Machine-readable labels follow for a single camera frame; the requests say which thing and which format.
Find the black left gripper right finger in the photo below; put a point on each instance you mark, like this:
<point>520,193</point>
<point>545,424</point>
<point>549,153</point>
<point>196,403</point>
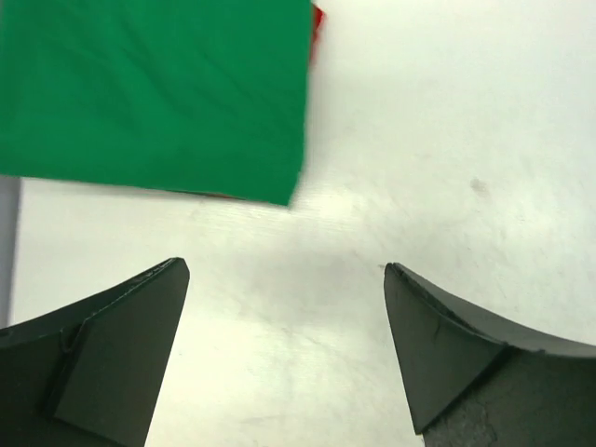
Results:
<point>474,378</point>

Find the green t shirt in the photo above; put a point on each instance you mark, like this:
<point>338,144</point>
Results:
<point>93,91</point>

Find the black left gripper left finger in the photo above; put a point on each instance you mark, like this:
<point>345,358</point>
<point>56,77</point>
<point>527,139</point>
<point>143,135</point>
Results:
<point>90,373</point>

